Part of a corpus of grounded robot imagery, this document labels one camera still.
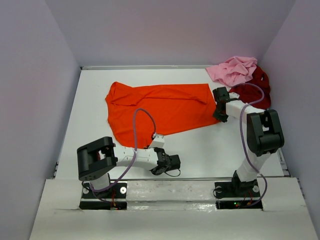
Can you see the dark red t shirt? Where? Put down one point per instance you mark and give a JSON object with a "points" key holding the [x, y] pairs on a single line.
{"points": [[248, 93]]}

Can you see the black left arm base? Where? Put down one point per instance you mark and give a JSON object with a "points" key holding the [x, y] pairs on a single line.
{"points": [[113, 199]]}

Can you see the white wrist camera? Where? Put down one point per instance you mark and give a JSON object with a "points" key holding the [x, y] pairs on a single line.
{"points": [[158, 141], [234, 95]]}

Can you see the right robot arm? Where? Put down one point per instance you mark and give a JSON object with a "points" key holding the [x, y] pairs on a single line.
{"points": [[261, 136]]}

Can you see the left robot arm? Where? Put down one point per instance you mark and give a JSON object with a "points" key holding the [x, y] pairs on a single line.
{"points": [[97, 158]]}

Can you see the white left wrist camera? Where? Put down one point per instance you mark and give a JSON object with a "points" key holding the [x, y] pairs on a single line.
{"points": [[158, 141]]}

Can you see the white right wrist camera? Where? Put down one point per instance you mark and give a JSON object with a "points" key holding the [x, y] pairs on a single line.
{"points": [[234, 95]]}

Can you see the pink t shirt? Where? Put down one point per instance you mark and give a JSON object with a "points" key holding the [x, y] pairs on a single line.
{"points": [[234, 71]]}

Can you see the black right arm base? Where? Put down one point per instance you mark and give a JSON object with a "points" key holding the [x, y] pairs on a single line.
{"points": [[237, 197]]}

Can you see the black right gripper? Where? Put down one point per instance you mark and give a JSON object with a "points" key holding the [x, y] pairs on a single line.
{"points": [[222, 118]]}

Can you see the orange t shirt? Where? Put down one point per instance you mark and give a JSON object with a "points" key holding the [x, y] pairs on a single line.
{"points": [[135, 113]]}

